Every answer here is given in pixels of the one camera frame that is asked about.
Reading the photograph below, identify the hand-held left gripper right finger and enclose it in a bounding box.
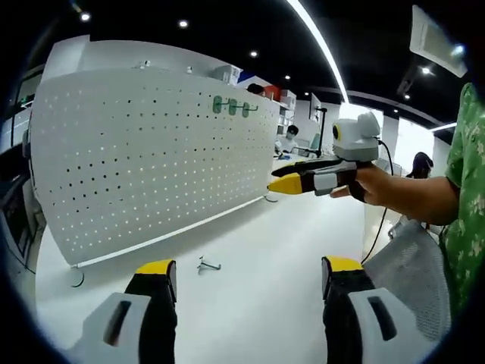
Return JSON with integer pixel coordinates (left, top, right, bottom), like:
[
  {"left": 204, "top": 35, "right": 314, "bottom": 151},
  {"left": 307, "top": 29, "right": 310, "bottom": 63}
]
[{"left": 321, "top": 256, "right": 433, "bottom": 364}]

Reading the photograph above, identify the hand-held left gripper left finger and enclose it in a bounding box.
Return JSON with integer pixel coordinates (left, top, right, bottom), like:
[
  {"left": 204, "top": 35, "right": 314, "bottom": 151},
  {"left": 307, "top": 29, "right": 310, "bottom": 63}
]
[{"left": 70, "top": 259, "right": 178, "bottom": 364}]

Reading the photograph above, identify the white perforated mounting plate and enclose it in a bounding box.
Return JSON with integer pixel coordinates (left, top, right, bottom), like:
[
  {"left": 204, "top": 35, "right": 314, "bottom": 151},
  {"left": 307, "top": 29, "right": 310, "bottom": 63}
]
[{"left": 29, "top": 67, "right": 281, "bottom": 288}]

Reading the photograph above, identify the person's right hand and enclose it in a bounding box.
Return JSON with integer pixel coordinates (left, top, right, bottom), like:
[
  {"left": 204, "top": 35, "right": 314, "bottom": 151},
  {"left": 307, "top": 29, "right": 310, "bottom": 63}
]
[{"left": 330, "top": 162, "right": 384, "bottom": 208}]

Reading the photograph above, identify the black tripod stand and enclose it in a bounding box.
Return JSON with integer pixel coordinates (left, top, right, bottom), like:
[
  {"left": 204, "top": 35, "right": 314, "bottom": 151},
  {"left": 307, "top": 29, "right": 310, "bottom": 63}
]
[{"left": 314, "top": 106, "right": 330, "bottom": 158}]

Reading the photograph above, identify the grey mesh office chair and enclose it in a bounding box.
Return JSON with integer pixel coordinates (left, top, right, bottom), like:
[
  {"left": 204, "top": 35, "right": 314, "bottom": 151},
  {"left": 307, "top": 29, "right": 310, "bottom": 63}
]
[{"left": 363, "top": 219, "right": 454, "bottom": 342}]

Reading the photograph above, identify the ceiling air conditioner unit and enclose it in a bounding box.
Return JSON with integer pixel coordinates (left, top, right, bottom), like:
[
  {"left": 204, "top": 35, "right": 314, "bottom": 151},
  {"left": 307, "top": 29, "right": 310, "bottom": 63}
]
[{"left": 408, "top": 4, "right": 470, "bottom": 79}]

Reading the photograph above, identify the white storage box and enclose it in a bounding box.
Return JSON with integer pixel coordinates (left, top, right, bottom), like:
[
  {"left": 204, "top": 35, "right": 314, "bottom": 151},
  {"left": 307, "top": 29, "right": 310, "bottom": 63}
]
[{"left": 211, "top": 64, "right": 243, "bottom": 86}]

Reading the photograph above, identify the long ceiling light strip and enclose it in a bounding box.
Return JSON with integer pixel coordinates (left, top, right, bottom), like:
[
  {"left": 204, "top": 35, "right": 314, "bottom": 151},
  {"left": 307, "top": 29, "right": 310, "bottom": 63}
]
[{"left": 286, "top": 0, "right": 352, "bottom": 105}]

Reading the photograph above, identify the dark furniture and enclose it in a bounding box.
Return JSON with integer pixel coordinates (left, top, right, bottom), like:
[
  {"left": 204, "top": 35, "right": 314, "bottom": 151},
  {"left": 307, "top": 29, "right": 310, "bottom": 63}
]
[{"left": 0, "top": 143, "right": 37, "bottom": 266}]

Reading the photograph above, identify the black cable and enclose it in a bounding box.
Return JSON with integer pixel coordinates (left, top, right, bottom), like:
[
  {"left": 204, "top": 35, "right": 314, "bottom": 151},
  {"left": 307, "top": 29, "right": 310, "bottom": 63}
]
[{"left": 361, "top": 138, "right": 396, "bottom": 265}]

